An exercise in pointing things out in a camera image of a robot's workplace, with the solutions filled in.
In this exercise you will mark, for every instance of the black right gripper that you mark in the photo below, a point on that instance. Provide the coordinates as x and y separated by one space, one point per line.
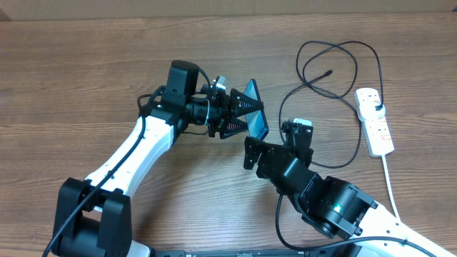
256 148

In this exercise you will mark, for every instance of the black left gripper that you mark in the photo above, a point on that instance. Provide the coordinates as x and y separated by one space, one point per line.
225 111

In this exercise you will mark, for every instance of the blue smartphone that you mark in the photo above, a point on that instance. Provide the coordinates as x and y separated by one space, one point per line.
256 121

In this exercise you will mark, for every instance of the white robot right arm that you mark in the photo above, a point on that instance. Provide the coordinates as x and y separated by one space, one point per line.
332 206

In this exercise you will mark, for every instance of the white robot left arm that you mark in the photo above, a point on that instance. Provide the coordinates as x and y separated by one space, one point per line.
93 215

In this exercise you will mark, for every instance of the white charger adapter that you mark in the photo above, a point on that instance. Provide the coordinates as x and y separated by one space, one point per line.
367 111

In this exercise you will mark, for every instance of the white power strip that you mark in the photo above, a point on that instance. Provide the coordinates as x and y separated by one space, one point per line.
376 132

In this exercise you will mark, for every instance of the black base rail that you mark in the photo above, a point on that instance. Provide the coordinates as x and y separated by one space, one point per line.
250 253

